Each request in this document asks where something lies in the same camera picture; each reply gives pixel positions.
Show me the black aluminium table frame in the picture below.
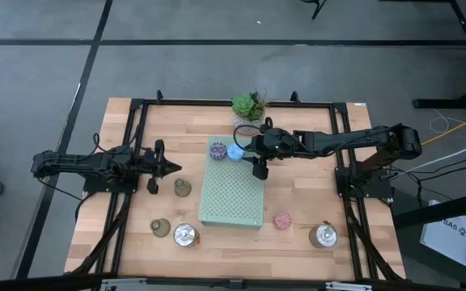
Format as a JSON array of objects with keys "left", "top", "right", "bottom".
[{"left": 70, "top": 89, "right": 406, "bottom": 282}]

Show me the white printed box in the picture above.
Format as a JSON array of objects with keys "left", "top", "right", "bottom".
[{"left": 418, "top": 199, "right": 466, "bottom": 267}]

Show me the purple mosaic candle holder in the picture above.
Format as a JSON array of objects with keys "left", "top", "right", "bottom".
[{"left": 209, "top": 141, "right": 228, "bottom": 162}]

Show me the copper sided tin candle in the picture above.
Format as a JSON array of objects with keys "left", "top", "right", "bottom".
[{"left": 172, "top": 222, "right": 201, "bottom": 249}]

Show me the succulent in patterned pot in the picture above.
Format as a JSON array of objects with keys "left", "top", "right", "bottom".
[{"left": 231, "top": 89, "right": 270, "bottom": 137}]

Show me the silver tin candle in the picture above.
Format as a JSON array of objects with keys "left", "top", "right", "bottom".
[{"left": 308, "top": 220, "right": 338, "bottom": 249}]

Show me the yellow extension cable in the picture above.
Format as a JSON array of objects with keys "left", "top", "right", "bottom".
[{"left": 421, "top": 108, "right": 466, "bottom": 146}]

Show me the thin white cable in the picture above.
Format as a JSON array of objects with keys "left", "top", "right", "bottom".
[{"left": 429, "top": 108, "right": 466, "bottom": 137}]

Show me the pink mosaic candle holder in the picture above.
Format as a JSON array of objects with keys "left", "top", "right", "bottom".
[{"left": 273, "top": 210, "right": 293, "bottom": 230}]

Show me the thick white cable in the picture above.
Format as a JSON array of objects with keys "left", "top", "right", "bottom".
[{"left": 390, "top": 135, "right": 466, "bottom": 175}]

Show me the black desk leg frame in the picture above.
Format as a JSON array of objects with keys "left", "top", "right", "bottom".
[{"left": 378, "top": 0, "right": 466, "bottom": 110}]

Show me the green ribbed glass candle holder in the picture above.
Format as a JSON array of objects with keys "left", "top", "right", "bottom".
[
  {"left": 149, "top": 217, "right": 172, "bottom": 238},
  {"left": 173, "top": 178, "right": 193, "bottom": 198}
]

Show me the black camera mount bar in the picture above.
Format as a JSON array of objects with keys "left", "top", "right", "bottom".
[{"left": 0, "top": 272, "right": 466, "bottom": 291}]

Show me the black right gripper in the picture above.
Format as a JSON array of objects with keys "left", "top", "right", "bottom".
[{"left": 241, "top": 116, "right": 297, "bottom": 181}]

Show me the green perforated metal shelf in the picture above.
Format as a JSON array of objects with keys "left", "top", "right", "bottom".
[{"left": 197, "top": 135, "right": 267, "bottom": 231}]

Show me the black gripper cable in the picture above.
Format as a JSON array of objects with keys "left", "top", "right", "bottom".
[{"left": 232, "top": 124, "right": 263, "bottom": 152}]

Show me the silver metal bracket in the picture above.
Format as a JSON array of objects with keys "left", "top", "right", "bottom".
[
  {"left": 324, "top": 281, "right": 374, "bottom": 291},
  {"left": 100, "top": 277, "right": 147, "bottom": 291}
]

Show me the blue mosaic candle holder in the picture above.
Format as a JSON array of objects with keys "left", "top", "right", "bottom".
[{"left": 227, "top": 143, "right": 245, "bottom": 162}]

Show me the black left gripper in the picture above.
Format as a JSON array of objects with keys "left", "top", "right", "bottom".
[{"left": 140, "top": 139, "right": 182, "bottom": 195}]

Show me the black floor cable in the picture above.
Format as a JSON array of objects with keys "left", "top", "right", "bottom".
[{"left": 34, "top": 175, "right": 92, "bottom": 221}]

